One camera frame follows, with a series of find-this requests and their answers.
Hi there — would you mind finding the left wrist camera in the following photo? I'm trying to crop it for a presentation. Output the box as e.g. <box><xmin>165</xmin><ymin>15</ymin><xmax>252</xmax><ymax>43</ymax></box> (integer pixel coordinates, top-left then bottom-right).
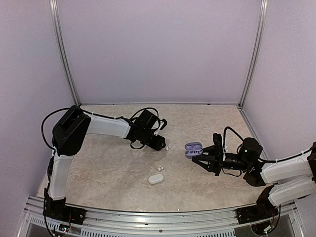
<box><xmin>154</xmin><ymin>118</ymin><xmax>167</xmax><ymax>136</ymax></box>

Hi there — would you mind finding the white earbud charging case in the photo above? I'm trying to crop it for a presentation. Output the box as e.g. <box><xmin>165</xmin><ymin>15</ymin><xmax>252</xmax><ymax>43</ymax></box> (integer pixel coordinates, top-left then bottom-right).
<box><xmin>148</xmin><ymin>173</ymin><xmax>164</xmax><ymax>185</ymax></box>

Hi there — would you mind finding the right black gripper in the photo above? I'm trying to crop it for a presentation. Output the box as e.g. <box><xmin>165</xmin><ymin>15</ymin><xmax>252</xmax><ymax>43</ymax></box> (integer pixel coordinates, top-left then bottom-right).
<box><xmin>193</xmin><ymin>145</ymin><xmax>251</xmax><ymax>176</ymax></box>

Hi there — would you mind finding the aluminium front rail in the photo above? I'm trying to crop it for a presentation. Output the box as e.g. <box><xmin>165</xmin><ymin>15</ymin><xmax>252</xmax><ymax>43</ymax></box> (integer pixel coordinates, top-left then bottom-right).
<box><xmin>17</xmin><ymin>196</ymin><xmax>307</xmax><ymax>237</ymax></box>

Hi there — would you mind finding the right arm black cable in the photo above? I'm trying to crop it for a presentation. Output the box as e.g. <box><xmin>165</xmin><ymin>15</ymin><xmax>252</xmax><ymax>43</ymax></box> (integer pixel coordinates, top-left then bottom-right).
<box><xmin>223</xmin><ymin>126</ymin><xmax>245</xmax><ymax>149</ymax></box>

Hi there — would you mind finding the left aluminium corner post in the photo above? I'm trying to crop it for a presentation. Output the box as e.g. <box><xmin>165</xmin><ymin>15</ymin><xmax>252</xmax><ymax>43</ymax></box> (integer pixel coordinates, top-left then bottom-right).
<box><xmin>49</xmin><ymin>0</ymin><xmax>81</xmax><ymax>106</ymax></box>

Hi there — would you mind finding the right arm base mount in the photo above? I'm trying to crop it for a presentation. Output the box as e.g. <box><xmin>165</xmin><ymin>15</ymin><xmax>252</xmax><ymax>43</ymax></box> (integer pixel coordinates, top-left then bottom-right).
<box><xmin>236</xmin><ymin>185</ymin><xmax>279</xmax><ymax>224</ymax></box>

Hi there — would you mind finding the right aluminium corner post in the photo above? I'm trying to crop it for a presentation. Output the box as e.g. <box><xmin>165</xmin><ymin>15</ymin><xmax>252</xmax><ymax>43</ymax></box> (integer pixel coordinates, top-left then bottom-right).
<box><xmin>238</xmin><ymin>0</ymin><xmax>269</xmax><ymax>110</ymax></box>

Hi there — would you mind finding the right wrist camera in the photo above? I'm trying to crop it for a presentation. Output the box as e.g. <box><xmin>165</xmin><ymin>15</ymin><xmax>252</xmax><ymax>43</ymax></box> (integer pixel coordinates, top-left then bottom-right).
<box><xmin>213</xmin><ymin>133</ymin><xmax>224</xmax><ymax>156</ymax></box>

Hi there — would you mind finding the aluminium corner post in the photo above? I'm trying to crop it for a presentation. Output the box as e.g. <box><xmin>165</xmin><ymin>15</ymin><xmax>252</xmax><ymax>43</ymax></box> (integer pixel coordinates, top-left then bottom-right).
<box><xmin>238</xmin><ymin>0</ymin><xmax>269</xmax><ymax>110</ymax></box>
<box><xmin>49</xmin><ymin>0</ymin><xmax>81</xmax><ymax>106</ymax></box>

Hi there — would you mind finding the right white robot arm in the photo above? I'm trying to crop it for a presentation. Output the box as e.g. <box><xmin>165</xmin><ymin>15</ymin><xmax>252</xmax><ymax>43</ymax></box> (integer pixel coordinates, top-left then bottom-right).
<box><xmin>185</xmin><ymin>133</ymin><xmax>316</xmax><ymax>219</ymax></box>

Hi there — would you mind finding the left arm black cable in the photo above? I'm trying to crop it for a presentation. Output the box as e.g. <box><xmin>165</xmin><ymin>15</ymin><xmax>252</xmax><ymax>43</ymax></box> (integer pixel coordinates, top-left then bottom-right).
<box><xmin>41</xmin><ymin>106</ymin><xmax>160</xmax><ymax>151</ymax></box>

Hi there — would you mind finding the purple clip earbud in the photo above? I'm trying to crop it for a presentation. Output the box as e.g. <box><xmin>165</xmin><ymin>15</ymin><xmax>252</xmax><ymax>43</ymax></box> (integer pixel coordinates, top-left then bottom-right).
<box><xmin>190</xmin><ymin>149</ymin><xmax>202</xmax><ymax>155</ymax></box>

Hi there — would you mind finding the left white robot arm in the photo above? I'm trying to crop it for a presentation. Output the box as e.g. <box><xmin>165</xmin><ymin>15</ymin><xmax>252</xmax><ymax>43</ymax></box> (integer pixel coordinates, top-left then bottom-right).
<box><xmin>44</xmin><ymin>106</ymin><xmax>167</xmax><ymax>220</ymax></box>

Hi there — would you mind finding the purple earbud charging case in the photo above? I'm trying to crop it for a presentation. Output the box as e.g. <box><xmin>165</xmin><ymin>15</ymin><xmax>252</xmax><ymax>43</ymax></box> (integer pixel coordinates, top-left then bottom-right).
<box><xmin>185</xmin><ymin>142</ymin><xmax>203</xmax><ymax>159</ymax></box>

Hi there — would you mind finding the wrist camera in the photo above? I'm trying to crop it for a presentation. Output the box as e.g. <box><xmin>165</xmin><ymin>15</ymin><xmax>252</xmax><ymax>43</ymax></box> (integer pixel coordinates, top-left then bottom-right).
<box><xmin>154</xmin><ymin>118</ymin><xmax>167</xmax><ymax>136</ymax></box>
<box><xmin>213</xmin><ymin>133</ymin><xmax>224</xmax><ymax>156</ymax></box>

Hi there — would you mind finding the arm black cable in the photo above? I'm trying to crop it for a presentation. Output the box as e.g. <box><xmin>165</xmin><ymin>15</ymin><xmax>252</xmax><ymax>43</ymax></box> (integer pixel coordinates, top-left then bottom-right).
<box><xmin>41</xmin><ymin>106</ymin><xmax>160</xmax><ymax>151</ymax></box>
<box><xmin>223</xmin><ymin>126</ymin><xmax>245</xmax><ymax>149</ymax></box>

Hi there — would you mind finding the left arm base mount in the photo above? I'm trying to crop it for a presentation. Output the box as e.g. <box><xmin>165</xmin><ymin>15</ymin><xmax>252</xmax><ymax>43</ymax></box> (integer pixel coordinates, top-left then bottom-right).
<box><xmin>43</xmin><ymin>188</ymin><xmax>86</xmax><ymax>225</ymax></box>

